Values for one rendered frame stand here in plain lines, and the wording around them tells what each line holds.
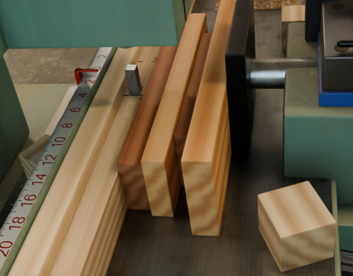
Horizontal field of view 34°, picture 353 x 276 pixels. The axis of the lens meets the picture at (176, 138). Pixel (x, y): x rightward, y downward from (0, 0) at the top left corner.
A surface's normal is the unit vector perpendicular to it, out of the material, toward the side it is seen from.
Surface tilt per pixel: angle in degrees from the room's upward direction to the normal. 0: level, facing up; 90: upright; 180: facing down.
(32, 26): 90
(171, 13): 90
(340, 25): 0
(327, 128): 90
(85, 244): 0
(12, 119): 90
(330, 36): 0
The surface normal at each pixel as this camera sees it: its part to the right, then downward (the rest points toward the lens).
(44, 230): -0.12, -0.77
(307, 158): -0.17, 0.63
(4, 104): 0.98, 0.02
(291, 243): 0.25, 0.58
